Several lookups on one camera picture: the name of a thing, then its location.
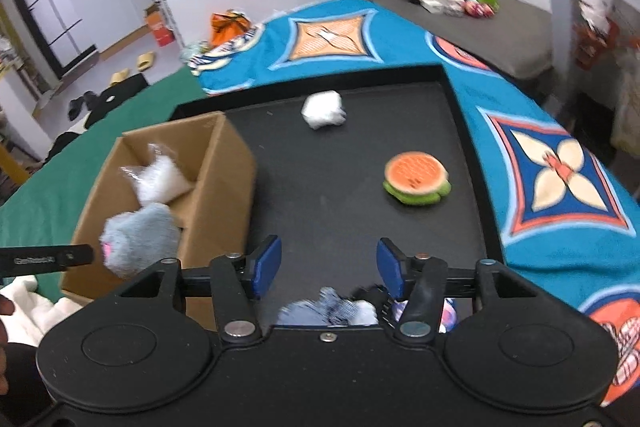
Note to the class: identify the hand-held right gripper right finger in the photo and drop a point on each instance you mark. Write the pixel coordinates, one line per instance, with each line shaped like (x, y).
(390, 267)

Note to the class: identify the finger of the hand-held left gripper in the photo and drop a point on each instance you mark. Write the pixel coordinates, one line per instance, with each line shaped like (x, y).
(45, 259)

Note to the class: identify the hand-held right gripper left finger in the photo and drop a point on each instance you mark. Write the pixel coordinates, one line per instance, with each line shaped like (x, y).
(265, 264)

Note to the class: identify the brown cardboard box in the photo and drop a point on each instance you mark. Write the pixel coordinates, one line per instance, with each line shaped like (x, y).
(220, 207)

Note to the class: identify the grey plush toy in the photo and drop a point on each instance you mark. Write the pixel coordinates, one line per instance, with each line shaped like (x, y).
(140, 237)

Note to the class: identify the black tray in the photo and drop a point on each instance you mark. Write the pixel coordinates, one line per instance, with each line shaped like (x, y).
(325, 187)

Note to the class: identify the white soft ball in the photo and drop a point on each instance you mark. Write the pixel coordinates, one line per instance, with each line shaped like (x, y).
(324, 109)

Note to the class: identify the pink white soft item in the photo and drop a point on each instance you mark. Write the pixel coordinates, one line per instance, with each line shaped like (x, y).
(450, 307)

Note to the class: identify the white fluffy cloth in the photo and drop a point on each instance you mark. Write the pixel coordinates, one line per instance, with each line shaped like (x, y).
(30, 307)

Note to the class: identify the blue white striped sock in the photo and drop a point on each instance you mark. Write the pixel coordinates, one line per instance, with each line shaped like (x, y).
(320, 307)

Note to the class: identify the watermelon burger plush toy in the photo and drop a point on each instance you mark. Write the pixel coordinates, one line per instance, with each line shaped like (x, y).
(415, 179)

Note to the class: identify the green cloth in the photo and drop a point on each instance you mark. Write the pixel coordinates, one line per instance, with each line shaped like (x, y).
(60, 167)

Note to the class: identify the yellow wooden bar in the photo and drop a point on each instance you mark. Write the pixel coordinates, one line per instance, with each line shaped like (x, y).
(12, 164)

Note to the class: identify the white stuffing plastic bag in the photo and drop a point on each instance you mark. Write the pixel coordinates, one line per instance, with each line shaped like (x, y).
(157, 184)

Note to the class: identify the black and white cloth item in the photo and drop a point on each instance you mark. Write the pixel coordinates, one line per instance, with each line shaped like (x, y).
(125, 89)

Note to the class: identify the clear plastic bag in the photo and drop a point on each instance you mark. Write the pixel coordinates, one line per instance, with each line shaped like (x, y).
(195, 51)

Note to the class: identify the blue printed blanket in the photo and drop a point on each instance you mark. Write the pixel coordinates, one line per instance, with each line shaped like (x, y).
(400, 42)

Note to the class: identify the orange bag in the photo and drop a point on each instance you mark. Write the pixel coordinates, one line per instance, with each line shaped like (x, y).
(227, 27)

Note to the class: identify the orange box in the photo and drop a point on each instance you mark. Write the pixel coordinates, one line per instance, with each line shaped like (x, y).
(160, 32)

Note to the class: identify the grey bench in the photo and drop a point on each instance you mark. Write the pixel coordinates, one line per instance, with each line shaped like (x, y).
(515, 37)

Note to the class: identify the small white box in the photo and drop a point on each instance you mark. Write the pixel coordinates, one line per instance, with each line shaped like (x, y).
(435, 4)

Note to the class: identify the small pink doll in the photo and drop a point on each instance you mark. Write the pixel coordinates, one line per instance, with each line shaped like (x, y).
(475, 9)

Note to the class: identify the grey shelf frame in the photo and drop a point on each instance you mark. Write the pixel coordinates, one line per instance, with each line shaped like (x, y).
(562, 7)

